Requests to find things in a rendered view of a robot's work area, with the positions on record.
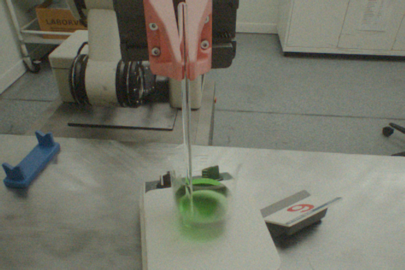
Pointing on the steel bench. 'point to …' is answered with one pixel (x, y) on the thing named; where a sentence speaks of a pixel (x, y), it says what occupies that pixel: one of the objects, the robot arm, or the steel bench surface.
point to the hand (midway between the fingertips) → (184, 65)
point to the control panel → (150, 185)
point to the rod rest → (31, 162)
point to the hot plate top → (163, 222)
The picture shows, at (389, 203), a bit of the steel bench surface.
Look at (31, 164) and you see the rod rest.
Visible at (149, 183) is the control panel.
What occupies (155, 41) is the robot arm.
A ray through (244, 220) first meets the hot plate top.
